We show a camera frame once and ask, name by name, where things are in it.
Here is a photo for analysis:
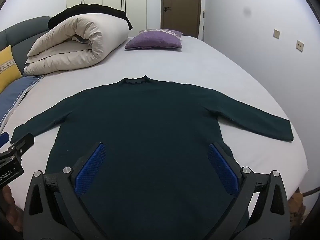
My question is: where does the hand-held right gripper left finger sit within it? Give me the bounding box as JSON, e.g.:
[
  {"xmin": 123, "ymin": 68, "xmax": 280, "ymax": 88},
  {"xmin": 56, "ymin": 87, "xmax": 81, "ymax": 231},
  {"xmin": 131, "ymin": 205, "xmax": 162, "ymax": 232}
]
[{"xmin": 22, "ymin": 142, "xmax": 112, "ymax": 240}]

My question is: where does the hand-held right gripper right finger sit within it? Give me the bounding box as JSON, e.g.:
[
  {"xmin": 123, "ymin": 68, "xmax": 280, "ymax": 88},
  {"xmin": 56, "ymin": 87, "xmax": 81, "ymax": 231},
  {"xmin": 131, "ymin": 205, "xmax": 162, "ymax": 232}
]
[{"xmin": 208, "ymin": 142, "xmax": 292, "ymax": 240}]

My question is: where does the dark green sweater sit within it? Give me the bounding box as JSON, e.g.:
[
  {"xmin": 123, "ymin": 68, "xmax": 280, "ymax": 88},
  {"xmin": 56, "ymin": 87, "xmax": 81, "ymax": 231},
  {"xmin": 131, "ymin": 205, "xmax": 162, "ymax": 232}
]
[{"xmin": 10, "ymin": 75, "xmax": 294, "ymax": 240}]

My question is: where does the blue blanket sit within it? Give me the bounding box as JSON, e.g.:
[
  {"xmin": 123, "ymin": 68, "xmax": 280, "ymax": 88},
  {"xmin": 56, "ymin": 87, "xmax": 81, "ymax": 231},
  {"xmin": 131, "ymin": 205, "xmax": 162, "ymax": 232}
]
[{"xmin": 0, "ymin": 74, "xmax": 45, "ymax": 130}]

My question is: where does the yellow pillow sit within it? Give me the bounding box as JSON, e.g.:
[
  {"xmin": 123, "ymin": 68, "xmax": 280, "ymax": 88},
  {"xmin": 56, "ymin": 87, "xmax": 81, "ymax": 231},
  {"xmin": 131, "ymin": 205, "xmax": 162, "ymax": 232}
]
[{"xmin": 0, "ymin": 44, "xmax": 23, "ymax": 93}]

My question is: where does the bed with white sheet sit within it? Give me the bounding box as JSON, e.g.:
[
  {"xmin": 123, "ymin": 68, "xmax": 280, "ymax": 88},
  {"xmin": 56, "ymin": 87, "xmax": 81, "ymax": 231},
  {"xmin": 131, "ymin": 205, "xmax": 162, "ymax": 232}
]
[{"xmin": 0, "ymin": 35, "xmax": 308, "ymax": 207}]

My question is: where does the grey bed headboard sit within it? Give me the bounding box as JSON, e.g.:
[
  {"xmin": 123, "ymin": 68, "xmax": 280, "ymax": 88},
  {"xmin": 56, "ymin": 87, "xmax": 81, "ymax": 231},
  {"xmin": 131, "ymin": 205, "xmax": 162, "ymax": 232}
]
[{"xmin": 0, "ymin": 16, "xmax": 53, "ymax": 55}]

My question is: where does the folded beige duvet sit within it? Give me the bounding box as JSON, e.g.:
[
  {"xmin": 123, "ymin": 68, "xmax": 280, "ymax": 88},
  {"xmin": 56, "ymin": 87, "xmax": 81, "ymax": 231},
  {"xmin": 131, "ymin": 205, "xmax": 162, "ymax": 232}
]
[{"xmin": 24, "ymin": 12, "xmax": 129, "ymax": 76}]

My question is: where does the purple pillow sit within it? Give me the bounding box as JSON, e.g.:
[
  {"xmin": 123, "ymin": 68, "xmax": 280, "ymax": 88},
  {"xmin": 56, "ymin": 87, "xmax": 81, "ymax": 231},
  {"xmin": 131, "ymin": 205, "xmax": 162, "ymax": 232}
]
[{"xmin": 124, "ymin": 29, "xmax": 183, "ymax": 50}]

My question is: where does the black cloth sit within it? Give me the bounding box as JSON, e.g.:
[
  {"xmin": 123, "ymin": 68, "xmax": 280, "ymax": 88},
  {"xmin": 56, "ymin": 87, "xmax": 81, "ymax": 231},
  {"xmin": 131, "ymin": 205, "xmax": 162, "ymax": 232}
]
[{"xmin": 47, "ymin": 4, "xmax": 133, "ymax": 30}]

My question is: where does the brown door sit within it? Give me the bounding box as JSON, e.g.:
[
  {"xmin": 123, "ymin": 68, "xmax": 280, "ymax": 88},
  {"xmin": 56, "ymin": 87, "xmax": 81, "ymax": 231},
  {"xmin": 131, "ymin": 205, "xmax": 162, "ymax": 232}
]
[{"xmin": 160, "ymin": 0, "xmax": 202, "ymax": 39}]

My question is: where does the dark cable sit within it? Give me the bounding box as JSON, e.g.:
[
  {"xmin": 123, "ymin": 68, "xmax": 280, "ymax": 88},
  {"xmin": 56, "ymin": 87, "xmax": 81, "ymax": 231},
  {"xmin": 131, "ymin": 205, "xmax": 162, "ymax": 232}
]
[{"xmin": 301, "ymin": 186, "xmax": 320, "ymax": 198}]

